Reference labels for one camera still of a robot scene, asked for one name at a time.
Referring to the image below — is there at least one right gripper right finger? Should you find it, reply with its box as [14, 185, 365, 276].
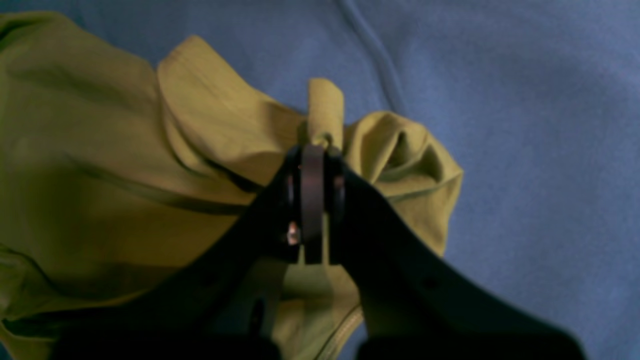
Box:
[324, 150, 585, 360]

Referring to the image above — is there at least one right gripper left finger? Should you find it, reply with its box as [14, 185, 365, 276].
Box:
[50, 145, 326, 360]

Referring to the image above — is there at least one olive green t-shirt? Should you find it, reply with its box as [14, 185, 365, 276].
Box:
[1, 11, 463, 360]

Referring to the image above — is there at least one blue table cloth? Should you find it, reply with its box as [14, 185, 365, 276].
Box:
[1, 0, 640, 360]

